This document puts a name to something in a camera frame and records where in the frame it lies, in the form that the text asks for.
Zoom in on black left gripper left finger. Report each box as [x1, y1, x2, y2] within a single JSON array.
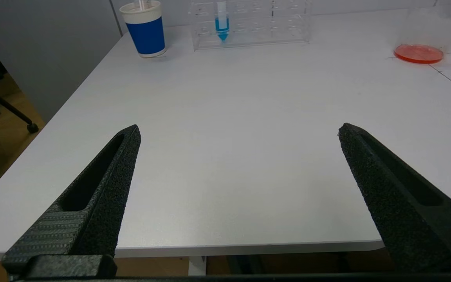
[[2, 125, 142, 280]]

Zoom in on blue pigment test tube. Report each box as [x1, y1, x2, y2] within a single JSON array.
[[215, 0, 231, 42]]

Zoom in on clear glass beaker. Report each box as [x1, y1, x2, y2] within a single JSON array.
[[393, 5, 451, 65]]

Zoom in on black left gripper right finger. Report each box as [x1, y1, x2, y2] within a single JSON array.
[[338, 123, 451, 275]]

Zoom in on black stand legs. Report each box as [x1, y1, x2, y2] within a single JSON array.
[[0, 80, 40, 134]]

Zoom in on blue white paper cup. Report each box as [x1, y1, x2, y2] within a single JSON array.
[[119, 0, 167, 58]]

